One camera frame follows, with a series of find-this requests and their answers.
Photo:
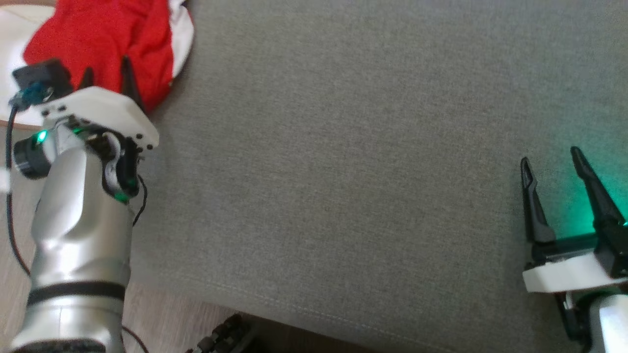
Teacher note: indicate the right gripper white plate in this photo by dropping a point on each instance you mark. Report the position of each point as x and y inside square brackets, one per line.
[564, 272]

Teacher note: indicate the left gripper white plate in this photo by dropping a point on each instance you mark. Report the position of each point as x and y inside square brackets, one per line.
[98, 110]

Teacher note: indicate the red and white jersey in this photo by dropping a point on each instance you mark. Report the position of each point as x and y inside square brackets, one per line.
[103, 34]

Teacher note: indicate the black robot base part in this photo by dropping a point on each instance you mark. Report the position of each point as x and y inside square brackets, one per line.
[225, 336]

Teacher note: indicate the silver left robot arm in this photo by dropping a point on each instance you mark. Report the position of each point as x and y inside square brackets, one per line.
[78, 235]

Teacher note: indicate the large grey sofa chaise cushion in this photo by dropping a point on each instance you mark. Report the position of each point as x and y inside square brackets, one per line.
[343, 171]

